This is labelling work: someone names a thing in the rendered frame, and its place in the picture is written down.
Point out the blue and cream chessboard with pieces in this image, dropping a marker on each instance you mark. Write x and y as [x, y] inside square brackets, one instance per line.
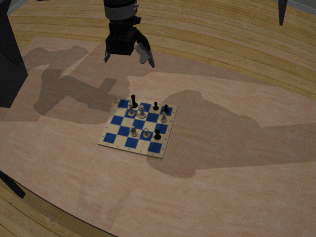
[117, 135]

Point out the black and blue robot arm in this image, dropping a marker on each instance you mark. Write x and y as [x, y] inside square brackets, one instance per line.
[122, 9]

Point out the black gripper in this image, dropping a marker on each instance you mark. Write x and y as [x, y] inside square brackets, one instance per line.
[116, 42]

